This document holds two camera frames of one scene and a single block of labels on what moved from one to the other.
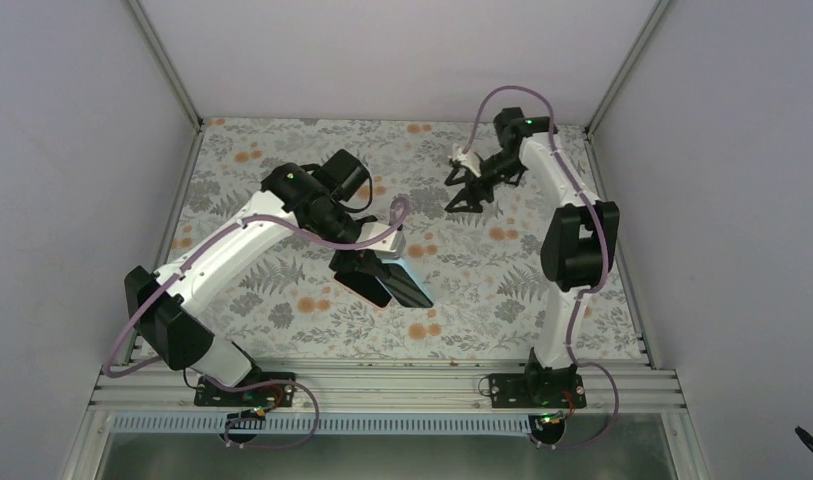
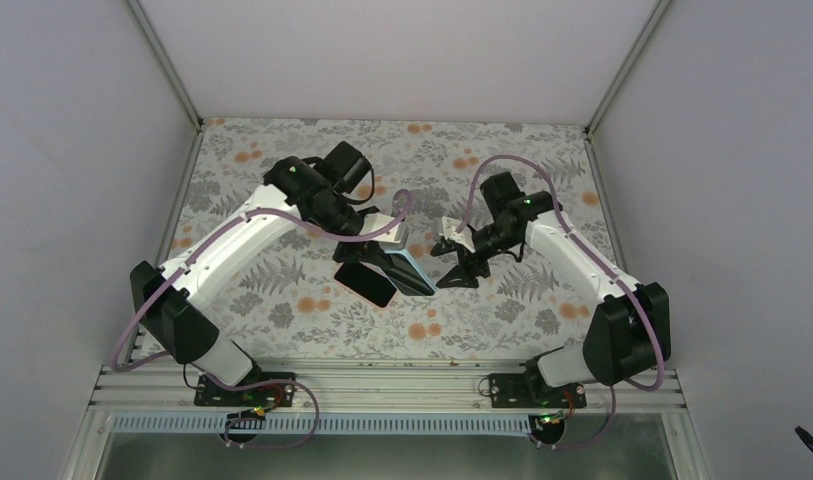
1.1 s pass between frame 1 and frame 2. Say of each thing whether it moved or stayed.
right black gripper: moved
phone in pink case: stayed
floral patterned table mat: stayed
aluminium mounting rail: stayed
